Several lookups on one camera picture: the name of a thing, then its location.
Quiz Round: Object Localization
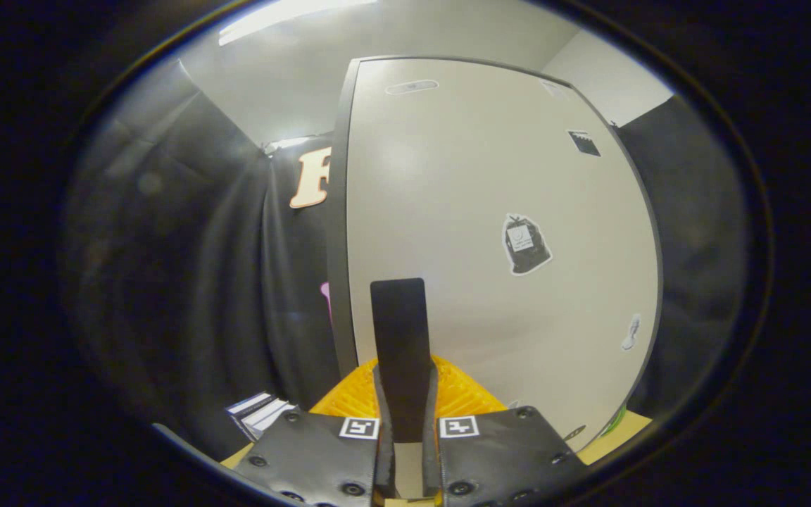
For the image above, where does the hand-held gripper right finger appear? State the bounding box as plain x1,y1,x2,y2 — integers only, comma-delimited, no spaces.
400,278,588,507

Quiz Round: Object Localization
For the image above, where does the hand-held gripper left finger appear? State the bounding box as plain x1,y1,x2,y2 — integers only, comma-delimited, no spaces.
235,278,401,507

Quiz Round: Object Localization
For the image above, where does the white shoe cabinet door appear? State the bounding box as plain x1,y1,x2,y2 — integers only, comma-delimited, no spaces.
346,58,662,451

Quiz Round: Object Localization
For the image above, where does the white and dark booklet stack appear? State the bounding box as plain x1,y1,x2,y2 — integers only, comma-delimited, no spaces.
225,391,299,442

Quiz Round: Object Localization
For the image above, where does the black backdrop cloth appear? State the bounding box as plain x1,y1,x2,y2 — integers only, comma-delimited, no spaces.
613,95,751,423
68,60,341,462

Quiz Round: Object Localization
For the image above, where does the green object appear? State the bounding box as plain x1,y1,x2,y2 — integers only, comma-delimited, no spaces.
601,405,628,439

